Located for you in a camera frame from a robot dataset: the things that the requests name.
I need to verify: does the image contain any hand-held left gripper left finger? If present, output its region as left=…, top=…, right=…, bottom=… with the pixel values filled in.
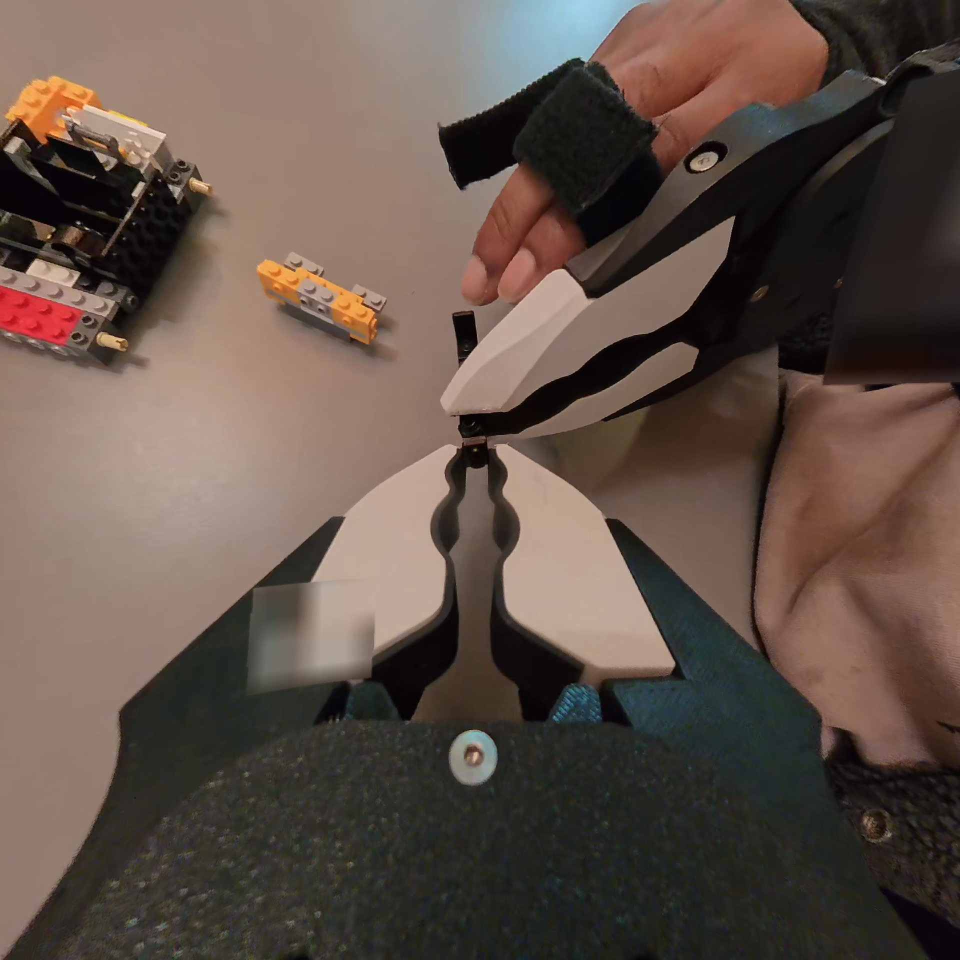
left=309, top=444, right=460, bottom=661

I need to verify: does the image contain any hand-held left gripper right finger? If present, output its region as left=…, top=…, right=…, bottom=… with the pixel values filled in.
left=487, top=444, right=679, bottom=685

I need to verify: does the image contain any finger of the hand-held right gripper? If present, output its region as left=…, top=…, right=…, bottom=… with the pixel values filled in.
left=439, top=216, right=738, bottom=417
left=480, top=328, right=711, bottom=441

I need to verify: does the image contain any long black orange brick strip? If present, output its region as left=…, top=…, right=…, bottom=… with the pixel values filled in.
left=451, top=309, right=490, bottom=441

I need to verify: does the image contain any grey desk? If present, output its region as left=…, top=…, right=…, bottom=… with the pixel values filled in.
left=0, top=0, right=781, bottom=946

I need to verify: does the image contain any person's right hand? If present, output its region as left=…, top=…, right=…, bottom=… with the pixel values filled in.
left=459, top=0, right=831, bottom=307

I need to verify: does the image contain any orange grey brick assembly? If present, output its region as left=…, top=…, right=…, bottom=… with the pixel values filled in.
left=255, top=251, right=390, bottom=348

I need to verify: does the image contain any pink sweatshirt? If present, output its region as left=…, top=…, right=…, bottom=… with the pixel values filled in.
left=752, top=366, right=960, bottom=768

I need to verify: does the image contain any black brick car chassis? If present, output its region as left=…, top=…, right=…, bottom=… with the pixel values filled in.
left=0, top=75, right=215, bottom=367

